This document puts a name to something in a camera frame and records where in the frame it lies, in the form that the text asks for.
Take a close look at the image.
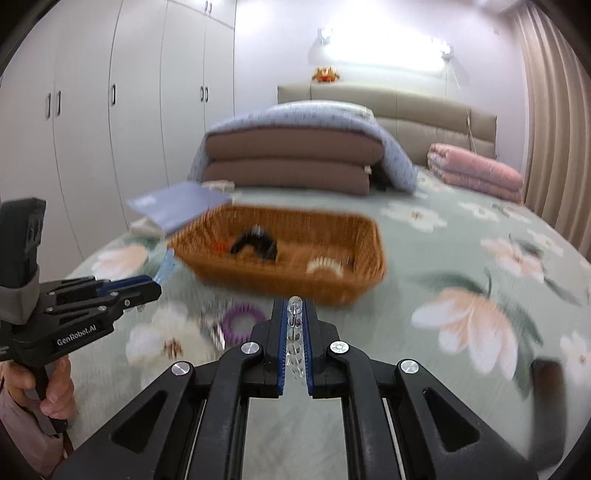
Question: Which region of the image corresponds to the purple spiral hair tie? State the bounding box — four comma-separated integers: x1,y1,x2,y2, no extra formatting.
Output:
221,302,267,346

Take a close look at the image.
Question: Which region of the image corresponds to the beige padded headboard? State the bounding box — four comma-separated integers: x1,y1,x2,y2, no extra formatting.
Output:
277,81,499,168

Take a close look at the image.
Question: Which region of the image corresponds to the light blue hair clip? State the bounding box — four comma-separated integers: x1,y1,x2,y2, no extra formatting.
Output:
153,248,178,284

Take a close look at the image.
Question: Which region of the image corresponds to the white hair comb clip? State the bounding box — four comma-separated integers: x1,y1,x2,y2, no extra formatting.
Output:
305,257,346,278

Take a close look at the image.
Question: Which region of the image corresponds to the orange plush toy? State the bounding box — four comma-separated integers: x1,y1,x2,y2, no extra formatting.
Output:
311,65,341,84

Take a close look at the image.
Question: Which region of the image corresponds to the black hair claw clip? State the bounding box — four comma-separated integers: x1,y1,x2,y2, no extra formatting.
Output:
229,225,279,265

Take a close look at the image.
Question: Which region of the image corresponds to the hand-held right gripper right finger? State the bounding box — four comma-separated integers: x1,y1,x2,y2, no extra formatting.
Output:
305,298,539,480

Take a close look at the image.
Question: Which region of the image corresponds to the white wardrobe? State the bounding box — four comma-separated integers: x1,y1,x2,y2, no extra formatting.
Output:
0,0,237,278

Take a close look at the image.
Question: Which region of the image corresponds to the wall light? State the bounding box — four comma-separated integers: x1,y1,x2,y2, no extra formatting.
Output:
317,18,455,75

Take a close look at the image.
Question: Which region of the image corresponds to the blue booklet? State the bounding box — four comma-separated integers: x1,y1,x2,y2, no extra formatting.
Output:
126,181,233,235

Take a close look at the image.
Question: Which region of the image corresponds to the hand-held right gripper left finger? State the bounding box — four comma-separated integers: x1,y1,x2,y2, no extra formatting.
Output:
53,298,285,480

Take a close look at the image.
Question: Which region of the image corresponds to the blue patterned quilt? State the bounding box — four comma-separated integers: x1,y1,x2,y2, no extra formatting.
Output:
187,102,420,195

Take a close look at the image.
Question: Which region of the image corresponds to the person's left hand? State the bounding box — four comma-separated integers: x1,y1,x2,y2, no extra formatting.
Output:
6,356,77,422

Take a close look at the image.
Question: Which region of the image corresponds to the clear beaded hair clip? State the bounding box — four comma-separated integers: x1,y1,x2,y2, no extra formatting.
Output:
286,296,305,380

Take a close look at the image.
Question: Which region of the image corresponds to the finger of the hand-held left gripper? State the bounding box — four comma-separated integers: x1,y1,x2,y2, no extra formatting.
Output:
108,281,163,312
95,275,154,297

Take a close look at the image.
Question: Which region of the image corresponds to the clear glittery accessory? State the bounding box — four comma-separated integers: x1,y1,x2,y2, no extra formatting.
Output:
201,310,229,353

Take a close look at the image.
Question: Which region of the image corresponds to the dark blurred object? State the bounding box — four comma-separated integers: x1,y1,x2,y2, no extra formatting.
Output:
529,358,568,464

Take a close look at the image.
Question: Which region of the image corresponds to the beige curtain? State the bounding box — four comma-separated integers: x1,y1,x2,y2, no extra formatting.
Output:
512,0,591,264

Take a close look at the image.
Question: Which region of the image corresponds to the folded pink quilt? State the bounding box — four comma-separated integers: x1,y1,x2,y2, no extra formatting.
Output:
427,143,526,204

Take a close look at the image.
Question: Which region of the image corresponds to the brown wicker basket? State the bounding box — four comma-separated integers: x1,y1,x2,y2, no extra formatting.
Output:
167,204,389,308

